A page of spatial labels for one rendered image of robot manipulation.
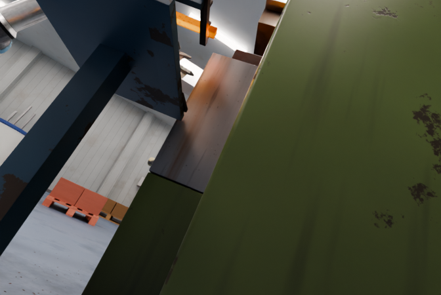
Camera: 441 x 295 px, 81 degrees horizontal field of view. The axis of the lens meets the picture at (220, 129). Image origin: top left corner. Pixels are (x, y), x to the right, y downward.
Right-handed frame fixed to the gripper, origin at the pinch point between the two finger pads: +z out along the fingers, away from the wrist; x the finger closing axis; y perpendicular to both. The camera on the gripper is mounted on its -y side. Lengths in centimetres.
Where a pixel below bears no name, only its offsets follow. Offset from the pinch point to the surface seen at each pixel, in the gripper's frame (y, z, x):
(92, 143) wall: -81, -486, -698
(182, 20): 9.5, 5.3, 33.4
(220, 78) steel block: 17.7, 21.0, 22.4
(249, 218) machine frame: 58, 43, 49
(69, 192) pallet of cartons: 72, -208, -304
